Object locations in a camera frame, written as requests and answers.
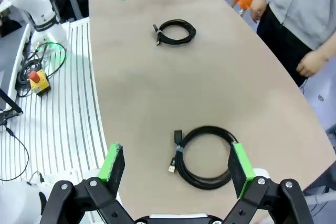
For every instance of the yellow emergency stop box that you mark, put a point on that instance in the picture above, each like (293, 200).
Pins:
(39, 83)

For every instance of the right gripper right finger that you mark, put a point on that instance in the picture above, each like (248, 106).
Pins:
(262, 203)

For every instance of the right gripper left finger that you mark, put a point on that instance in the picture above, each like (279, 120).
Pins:
(99, 203)

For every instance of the white slotted base plate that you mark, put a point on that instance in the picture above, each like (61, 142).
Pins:
(65, 103)

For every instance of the person's left forearm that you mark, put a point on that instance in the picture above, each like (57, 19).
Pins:
(329, 47)

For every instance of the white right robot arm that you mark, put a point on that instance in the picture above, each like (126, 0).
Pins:
(15, 203)

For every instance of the person's left hand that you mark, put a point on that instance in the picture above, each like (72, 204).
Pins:
(312, 62)

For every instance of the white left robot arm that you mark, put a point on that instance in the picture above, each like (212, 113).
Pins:
(39, 6)

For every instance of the person's right hand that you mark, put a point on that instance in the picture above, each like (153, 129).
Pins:
(260, 7)

